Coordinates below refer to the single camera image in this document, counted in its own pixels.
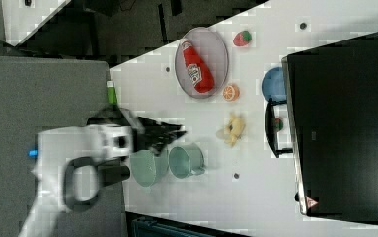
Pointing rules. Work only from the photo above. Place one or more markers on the toy orange half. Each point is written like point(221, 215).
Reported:
point(231, 92)

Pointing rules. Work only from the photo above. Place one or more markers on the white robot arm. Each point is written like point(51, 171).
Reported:
point(75, 163)

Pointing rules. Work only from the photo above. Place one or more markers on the green mug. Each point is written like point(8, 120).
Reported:
point(186, 160)

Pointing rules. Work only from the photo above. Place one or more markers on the peeled toy banana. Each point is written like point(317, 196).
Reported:
point(232, 131)

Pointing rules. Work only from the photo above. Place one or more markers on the black cylindrical cup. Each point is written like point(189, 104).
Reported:
point(110, 175)

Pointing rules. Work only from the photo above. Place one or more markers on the red ketchup bottle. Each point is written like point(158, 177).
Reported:
point(197, 70)

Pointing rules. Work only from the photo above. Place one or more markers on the green colander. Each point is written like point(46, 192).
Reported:
point(148, 169)

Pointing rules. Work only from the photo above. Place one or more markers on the blue cup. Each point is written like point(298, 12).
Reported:
point(273, 87)

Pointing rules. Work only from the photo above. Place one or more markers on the grey oval plate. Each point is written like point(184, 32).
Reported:
point(211, 48)

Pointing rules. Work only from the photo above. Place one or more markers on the green cloth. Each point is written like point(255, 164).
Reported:
point(111, 92)

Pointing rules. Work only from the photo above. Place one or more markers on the blue metal frame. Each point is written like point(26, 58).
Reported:
point(148, 227)

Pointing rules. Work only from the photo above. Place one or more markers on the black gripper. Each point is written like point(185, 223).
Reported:
point(144, 131)

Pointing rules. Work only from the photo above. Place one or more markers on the toy strawberry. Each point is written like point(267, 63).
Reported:
point(242, 38)

